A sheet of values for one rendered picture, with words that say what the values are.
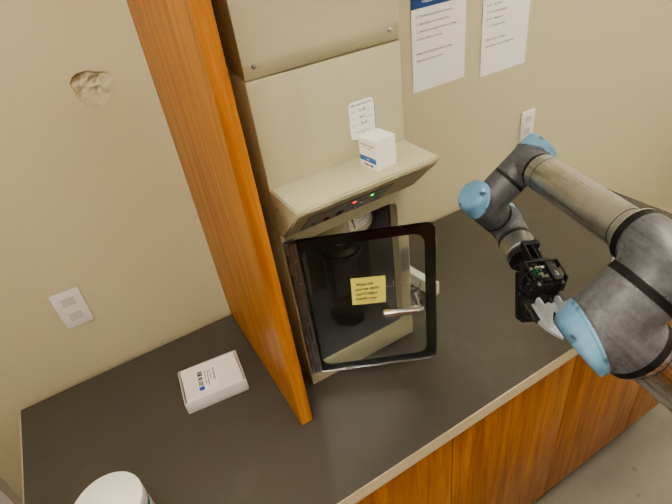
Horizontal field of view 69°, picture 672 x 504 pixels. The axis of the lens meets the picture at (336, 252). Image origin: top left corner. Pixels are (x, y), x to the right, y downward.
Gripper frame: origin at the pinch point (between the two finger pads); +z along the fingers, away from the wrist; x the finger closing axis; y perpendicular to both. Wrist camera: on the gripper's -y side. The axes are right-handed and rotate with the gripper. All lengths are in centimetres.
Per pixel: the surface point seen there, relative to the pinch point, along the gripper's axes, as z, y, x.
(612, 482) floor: -9, -120, 60
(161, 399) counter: -18, -36, -89
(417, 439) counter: 4.6, -27.9, -27.0
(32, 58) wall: -55, 40, -99
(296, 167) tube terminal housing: -28, 26, -47
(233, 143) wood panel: -16, 39, -56
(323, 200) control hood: -17, 25, -43
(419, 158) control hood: -28.0, 24.8, -23.2
